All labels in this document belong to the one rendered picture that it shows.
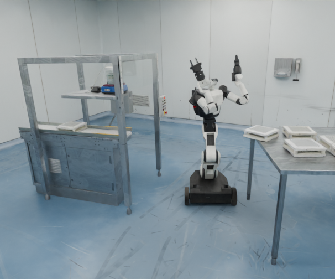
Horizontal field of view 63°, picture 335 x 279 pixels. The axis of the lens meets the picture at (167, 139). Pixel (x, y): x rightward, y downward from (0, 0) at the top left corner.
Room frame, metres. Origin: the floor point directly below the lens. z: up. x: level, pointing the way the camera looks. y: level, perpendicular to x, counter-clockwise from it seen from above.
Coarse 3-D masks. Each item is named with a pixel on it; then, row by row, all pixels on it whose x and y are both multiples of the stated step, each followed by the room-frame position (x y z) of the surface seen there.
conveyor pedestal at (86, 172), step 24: (48, 144) 3.03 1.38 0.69; (72, 144) 2.92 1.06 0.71; (48, 168) 3.06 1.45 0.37; (72, 168) 2.94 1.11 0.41; (96, 168) 2.84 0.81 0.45; (120, 168) 2.87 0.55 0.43; (48, 192) 3.09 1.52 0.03; (72, 192) 2.97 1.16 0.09; (96, 192) 2.84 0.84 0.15; (120, 192) 2.82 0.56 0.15
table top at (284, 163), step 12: (324, 132) 2.64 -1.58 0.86; (264, 144) 2.33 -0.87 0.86; (276, 144) 2.32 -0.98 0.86; (276, 156) 2.05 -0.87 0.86; (288, 156) 2.05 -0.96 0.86; (276, 168) 1.88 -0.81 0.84; (288, 168) 1.82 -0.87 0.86; (300, 168) 1.81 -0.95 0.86; (312, 168) 1.81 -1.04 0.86; (324, 168) 1.80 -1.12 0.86
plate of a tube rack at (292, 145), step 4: (284, 140) 2.25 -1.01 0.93; (288, 140) 2.23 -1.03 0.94; (312, 140) 2.21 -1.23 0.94; (288, 144) 2.16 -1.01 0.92; (292, 144) 2.12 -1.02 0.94; (320, 144) 2.10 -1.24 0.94; (292, 148) 2.07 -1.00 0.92; (296, 148) 2.03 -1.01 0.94; (300, 148) 2.02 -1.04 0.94; (304, 148) 2.02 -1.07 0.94; (308, 148) 2.02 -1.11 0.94; (312, 148) 2.02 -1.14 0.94; (316, 148) 2.02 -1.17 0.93; (320, 148) 2.02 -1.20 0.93; (324, 148) 2.01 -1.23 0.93
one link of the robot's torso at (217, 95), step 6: (192, 90) 3.12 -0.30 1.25; (204, 90) 3.06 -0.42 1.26; (210, 90) 3.02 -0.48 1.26; (216, 90) 3.03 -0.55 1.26; (216, 96) 2.96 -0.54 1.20; (222, 96) 3.03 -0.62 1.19; (216, 102) 2.96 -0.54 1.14; (222, 102) 3.03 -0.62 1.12; (198, 108) 3.03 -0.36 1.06; (198, 114) 3.07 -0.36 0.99; (204, 114) 2.98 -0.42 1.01; (210, 114) 2.94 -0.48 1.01; (216, 114) 2.99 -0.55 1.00
